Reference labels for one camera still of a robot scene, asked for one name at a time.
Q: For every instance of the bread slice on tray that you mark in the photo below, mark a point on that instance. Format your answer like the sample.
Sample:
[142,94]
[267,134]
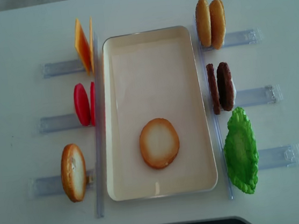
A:
[159,143]

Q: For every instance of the bun half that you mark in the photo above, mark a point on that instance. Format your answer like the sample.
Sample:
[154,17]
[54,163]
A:
[217,21]
[203,24]

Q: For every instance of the clear holder lettuce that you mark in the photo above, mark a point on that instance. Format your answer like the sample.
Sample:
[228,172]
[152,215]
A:
[282,156]

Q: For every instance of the brown meat patty left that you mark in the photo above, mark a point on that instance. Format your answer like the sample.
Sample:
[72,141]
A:
[213,88]

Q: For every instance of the red tomato slice outer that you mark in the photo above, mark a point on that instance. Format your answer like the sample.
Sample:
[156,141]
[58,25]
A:
[81,104]

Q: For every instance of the green lettuce leaf front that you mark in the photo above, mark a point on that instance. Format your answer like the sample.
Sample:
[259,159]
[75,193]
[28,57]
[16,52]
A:
[240,151]

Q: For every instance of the upright bread slice left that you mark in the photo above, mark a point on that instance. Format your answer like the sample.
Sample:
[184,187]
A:
[73,172]

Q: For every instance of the orange cheese slice outer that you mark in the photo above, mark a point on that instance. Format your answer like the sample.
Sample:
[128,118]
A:
[82,47]

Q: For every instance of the bun half right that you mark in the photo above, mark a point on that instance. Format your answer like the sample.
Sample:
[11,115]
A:
[217,21]

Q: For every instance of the brown meat patty right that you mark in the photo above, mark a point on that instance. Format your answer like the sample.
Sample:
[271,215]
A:
[225,86]

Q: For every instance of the orange cheese slice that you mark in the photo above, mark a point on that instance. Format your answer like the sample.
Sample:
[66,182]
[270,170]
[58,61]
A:
[91,46]
[82,47]

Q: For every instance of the orange cheese slice inner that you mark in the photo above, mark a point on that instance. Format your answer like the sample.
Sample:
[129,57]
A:
[91,46]

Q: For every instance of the clear holder patty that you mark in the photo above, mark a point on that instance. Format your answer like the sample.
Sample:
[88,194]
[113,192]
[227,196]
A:
[253,97]

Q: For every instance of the cream rectangular tray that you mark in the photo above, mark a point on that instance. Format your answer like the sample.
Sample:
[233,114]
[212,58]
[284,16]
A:
[150,75]

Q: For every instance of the red tomato slice inner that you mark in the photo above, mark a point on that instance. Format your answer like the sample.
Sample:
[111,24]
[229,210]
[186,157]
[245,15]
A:
[92,104]

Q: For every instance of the red tomato slice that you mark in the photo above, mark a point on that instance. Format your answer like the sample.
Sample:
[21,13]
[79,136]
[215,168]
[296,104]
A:
[92,104]
[81,104]

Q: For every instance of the clear holder bread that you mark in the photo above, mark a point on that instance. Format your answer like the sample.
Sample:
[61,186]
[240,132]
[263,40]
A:
[45,187]

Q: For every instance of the clear holder bun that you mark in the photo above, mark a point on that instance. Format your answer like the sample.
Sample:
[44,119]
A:
[246,37]

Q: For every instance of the brown meat patty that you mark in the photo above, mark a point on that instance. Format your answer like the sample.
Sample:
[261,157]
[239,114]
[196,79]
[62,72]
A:
[225,86]
[213,88]

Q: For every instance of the bun half left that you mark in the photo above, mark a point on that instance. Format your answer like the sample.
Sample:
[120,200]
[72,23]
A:
[203,24]

